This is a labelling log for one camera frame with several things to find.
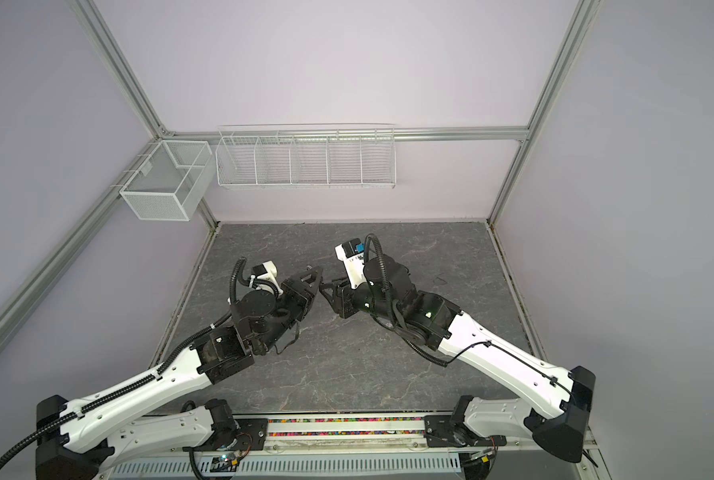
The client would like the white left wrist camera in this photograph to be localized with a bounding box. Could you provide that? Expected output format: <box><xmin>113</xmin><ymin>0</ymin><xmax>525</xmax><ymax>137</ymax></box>
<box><xmin>249</xmin><ymin>261</ymin><xmax>281</xmax><ymax>297</ymax></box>

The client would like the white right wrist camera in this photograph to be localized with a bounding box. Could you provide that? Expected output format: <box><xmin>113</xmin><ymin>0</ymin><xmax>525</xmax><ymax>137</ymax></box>
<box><xmin>335</xmin><ymin>238</ymin><xmax>366</xmax><ymax>289</ymax></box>

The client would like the long white wire basket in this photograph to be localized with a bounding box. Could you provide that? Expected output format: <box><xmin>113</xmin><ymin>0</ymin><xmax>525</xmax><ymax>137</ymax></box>
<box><xmin>215</xmin><ymin>123</ymin><xmax>397</xmax><ymax>188</ymax></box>

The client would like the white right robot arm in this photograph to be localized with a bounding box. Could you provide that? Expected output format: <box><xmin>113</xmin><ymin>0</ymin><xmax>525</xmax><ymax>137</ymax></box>
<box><xmin>320</xmin><ymin>233</ymin><xmax>596</xmax><ymax>463</ymax></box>

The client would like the white mesh box basket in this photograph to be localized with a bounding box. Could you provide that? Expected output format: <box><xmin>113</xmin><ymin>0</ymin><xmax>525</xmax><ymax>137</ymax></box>
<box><xmin>120</xmin><ymin>140</ymin><xmax>216</xmax><ymax>221</ymax></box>

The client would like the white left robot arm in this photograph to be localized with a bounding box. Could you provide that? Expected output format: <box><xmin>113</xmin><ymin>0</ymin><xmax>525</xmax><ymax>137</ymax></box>
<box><xmin>0</xmin><ymin>258</ymin><xmax>323</xmax><ymax>479</ymax></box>

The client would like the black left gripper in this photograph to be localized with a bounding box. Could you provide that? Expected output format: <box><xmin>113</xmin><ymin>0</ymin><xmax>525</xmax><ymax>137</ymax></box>
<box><xmin>256</xmin><ymin>267</ymin><xmax>323</xmax><ymax>353</ymax></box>

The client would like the aluminium frame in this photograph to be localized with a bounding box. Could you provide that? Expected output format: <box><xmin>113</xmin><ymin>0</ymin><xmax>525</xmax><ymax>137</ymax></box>
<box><xmin>0</xmin><ymin>1</ymin><xmax>600</xmax><ymax>354</ymax></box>

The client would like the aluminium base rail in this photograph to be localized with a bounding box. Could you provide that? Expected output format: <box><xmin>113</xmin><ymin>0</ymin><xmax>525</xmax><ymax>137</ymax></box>
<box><xmin>80</xmin><ymin>407</ymin><xmax>598</xmax><ymax>480</ymax></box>

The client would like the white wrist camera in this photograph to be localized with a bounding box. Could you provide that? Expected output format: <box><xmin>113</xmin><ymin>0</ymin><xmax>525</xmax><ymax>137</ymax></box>
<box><xmin>335</xmin><ymin>238</ymin><xmax>366</xmax><ymax>289</ymax></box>
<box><xmin>249</xmin><ymin>261</ymin><xmax>281</xmax><ymax>297</ymax></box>

